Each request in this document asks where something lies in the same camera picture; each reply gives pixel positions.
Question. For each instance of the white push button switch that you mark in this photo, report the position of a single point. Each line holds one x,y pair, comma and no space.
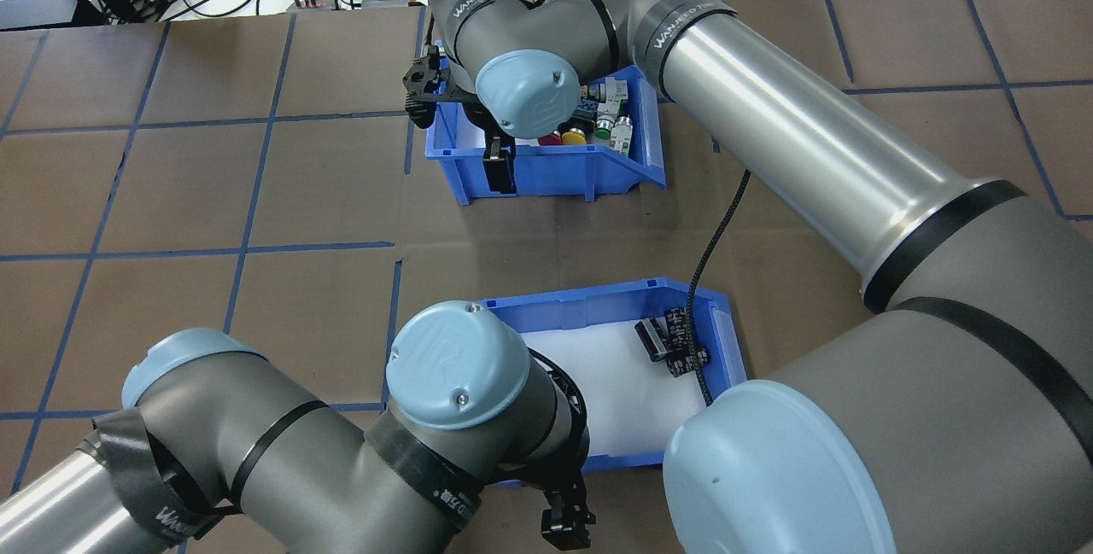
623,137
612,93

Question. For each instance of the blue plastic battery bin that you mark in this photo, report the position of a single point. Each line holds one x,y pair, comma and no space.
598,302

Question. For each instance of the white foam liner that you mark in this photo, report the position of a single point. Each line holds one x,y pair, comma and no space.
468,134
615,392

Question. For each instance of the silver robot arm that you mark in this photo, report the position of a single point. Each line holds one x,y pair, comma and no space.
290,451
768,127

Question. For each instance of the green push button switch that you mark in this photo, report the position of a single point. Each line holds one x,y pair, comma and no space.
604,126

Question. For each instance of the black printed cylindrical battery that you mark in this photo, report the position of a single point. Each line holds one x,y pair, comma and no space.
683,364
677,332

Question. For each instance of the black flat box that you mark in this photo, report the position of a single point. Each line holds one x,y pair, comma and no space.
34,12

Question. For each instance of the grey connector box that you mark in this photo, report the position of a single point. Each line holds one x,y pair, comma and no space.
311,3
388,0

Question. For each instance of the red mushroom push button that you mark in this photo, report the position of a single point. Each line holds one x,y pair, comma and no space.
548,140

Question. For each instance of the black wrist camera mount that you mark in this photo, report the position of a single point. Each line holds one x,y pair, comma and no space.
423,84

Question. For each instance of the yellow push button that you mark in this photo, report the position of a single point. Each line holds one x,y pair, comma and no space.
573,134

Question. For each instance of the blue plastic button bin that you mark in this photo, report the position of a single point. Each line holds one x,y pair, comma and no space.
555,177

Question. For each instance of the plain dark cylindrical battery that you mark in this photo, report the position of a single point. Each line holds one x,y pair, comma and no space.
651,341

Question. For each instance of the black blue selector switch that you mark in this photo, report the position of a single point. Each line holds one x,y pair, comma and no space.
587,108

